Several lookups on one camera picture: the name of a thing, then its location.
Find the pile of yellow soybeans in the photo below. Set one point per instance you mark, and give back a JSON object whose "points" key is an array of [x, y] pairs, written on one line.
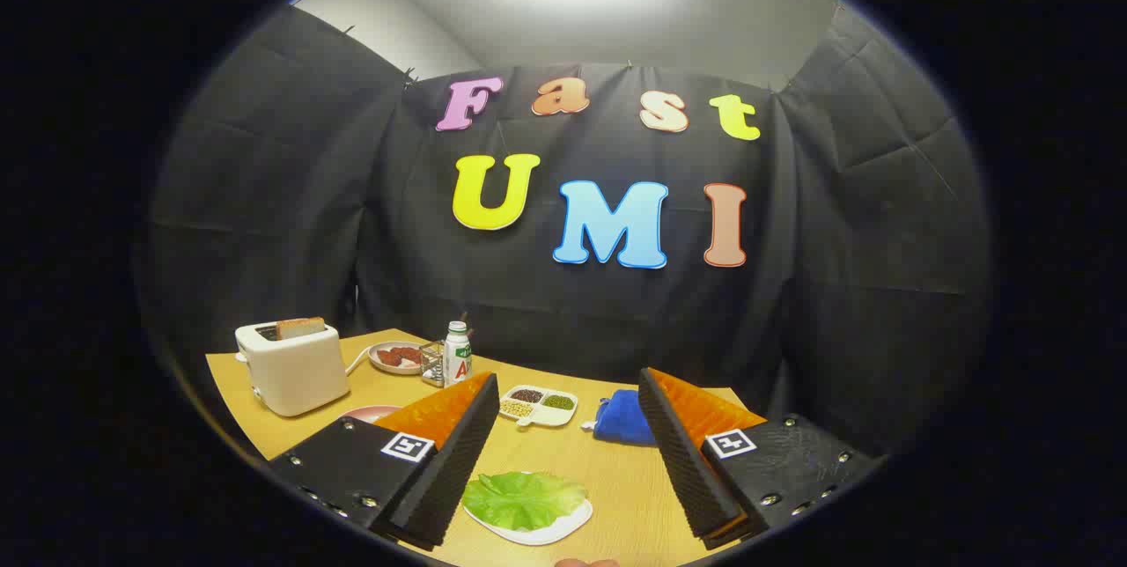
{"points": [[516, 408]]}

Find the pink round plate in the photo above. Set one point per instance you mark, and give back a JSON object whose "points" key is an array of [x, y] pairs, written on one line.
{"points": [[370, 413]]}

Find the pile of dark red beans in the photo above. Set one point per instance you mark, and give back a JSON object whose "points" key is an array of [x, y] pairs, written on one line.
{"points": [[526, 395]]}

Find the toasted bread slice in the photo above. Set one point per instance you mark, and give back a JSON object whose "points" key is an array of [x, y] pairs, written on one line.
{"points": [[301, 328]]}

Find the pile of green mung beans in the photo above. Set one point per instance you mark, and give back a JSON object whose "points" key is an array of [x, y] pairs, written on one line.
{"points": [[557, 401]]}

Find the blue folded towel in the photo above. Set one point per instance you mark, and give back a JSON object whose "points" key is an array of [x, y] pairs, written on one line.
{"points": [[625, 417]]}

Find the green lettuce leaf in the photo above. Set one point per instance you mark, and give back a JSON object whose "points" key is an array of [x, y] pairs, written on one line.
{"points": [[524, 501]]}

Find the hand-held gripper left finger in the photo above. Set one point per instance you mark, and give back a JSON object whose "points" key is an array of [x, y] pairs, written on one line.
{"points": [[458, 452]]}

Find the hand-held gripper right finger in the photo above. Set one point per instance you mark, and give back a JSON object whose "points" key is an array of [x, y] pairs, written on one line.
{"points": [[682, 452]]}

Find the round plate with meat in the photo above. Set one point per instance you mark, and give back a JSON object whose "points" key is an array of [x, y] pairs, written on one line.
{"points": [[387, 364]]}

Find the white square plate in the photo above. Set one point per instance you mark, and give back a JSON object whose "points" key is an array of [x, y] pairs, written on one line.
{"points": [[550, 533]]}

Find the white divided dish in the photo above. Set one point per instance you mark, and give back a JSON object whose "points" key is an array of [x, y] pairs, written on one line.
{"points": [[539, 416]]}

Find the red meat slices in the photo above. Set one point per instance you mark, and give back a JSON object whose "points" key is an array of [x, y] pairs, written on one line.
{"points": [[398, 356]]}

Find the white bottle with green cap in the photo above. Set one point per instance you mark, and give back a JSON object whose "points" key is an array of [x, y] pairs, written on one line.
{"points": [[457, 360]]}

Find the black backdrop cloth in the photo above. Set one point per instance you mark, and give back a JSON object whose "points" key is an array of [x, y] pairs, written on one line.
{"points": [[308, 197]]}

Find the cream white toaster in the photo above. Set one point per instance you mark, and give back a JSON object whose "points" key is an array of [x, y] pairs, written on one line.
{"points": [[295, 373]]}

